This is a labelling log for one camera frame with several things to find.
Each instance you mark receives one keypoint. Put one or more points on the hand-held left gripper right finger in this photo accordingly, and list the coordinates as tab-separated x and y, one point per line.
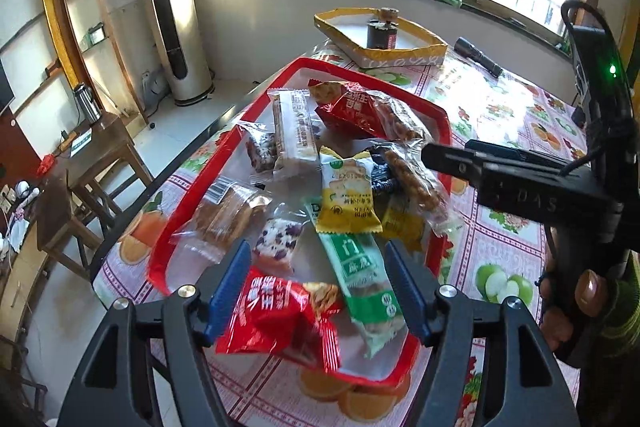
405	292

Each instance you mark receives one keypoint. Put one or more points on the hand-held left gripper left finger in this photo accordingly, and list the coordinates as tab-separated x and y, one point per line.
227	292

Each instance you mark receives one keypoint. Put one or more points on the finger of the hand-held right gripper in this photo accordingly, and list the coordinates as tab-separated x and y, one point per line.
450	159
500	149

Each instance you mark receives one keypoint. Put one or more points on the clear nut bar packet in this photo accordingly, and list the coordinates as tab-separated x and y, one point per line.
405	117
415	187

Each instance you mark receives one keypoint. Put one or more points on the green biscuit packet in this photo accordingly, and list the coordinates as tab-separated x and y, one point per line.
360	267

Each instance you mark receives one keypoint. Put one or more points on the red snack packet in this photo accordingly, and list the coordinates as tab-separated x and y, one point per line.
355	112
275	312

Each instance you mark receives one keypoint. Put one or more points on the yellow snack packet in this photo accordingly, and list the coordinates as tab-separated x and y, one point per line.
345	197
400	222

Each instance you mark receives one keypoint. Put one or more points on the dark blue snack packet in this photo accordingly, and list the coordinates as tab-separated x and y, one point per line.
382	179

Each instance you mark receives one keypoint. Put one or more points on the cranberry nougat packet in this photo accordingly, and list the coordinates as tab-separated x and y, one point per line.
277	242

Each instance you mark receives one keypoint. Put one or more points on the red plastic tray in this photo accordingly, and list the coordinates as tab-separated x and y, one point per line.
161	259

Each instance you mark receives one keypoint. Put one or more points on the clear bread packet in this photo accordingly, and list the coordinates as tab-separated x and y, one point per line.
225	212

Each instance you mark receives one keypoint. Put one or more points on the white wafer packet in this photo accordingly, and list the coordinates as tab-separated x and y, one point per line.
295	132

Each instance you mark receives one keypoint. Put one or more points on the person's right hand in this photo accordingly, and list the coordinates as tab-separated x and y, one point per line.
590	292

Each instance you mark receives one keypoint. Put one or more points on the fruit print tablecloth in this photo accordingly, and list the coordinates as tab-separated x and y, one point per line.
500	237

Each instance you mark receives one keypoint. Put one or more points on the black flashlight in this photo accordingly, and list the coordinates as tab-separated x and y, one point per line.
475	54

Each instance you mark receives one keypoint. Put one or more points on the yellow cardboard tray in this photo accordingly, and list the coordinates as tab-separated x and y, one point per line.
400	56

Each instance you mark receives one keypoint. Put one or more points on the dark jar with cork lid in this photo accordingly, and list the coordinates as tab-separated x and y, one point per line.
380	37

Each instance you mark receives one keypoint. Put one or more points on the wooden side table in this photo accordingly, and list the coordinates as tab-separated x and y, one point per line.
100	142

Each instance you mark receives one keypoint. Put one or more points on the steel kettle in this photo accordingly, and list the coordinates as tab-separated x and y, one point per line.
89	104

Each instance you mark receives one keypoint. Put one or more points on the white tower air conditioner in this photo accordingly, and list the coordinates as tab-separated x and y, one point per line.
185	57

